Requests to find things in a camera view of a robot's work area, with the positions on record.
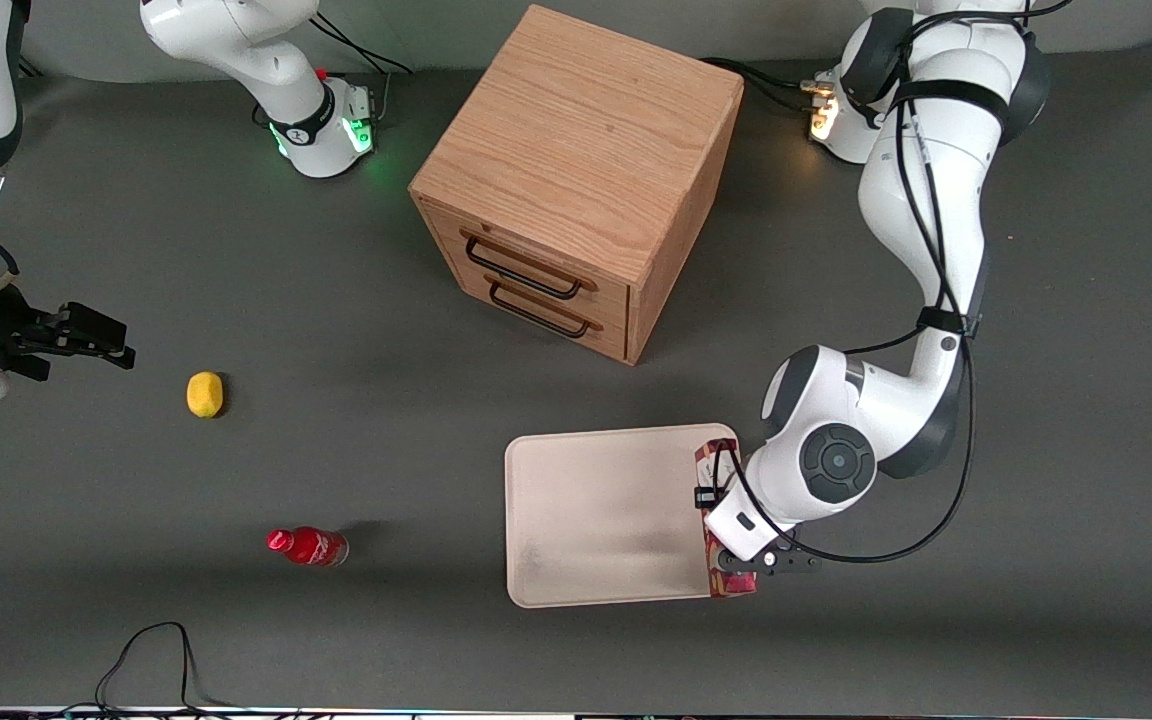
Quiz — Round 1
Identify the red cookie box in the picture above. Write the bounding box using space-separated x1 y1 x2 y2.
692 436 759 600

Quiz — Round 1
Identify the white plastic tray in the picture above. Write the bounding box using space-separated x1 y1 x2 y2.
504 423 757 609

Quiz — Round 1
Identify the yellow lemon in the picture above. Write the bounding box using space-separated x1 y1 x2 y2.
185 370 226 420

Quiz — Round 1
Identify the wooden drawer front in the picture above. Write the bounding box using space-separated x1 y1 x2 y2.
431 245 632 363
421 203 632 327

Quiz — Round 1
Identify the red drink bottle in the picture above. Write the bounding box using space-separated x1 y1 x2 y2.
265 525 351 569

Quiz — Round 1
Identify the wooden drawer cabinet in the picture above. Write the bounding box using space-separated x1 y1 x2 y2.
408 4 745 367

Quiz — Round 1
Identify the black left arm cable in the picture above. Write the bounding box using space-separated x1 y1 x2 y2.
716 0 1077 567

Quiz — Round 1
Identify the black wire drawer handle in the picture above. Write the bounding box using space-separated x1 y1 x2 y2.
485 277 605 341
462 229 600 301

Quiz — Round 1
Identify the thin black looped cable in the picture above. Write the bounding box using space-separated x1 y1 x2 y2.
94 621 237 714

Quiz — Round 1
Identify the black right base cable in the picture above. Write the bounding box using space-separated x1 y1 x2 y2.
308 8 415 126

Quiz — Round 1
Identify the black base cable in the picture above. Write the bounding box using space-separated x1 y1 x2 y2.
700 56 834 114
308 8 415 126

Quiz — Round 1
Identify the black left base cable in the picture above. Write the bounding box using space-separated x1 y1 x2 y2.
700 56 834 114

